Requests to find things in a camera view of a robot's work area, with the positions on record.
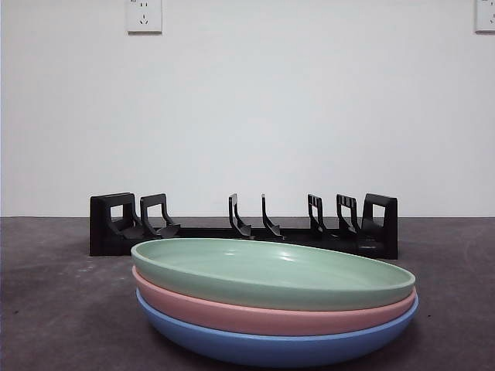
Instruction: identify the pale green round plate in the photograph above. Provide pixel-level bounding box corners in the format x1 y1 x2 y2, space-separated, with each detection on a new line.
130 237 417 311

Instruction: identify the black plate rack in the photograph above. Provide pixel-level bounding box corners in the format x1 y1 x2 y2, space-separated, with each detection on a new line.
88 192 398 260

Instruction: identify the blue round plate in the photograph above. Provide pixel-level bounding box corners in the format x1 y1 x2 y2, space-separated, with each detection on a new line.
135 289 421 368

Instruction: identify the pink round plate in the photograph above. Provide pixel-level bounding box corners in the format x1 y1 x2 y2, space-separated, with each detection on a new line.
131 266 419 337

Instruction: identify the white wall socket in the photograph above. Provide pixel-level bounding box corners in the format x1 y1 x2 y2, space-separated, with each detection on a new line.
474 0 495 33
126 0 163 34

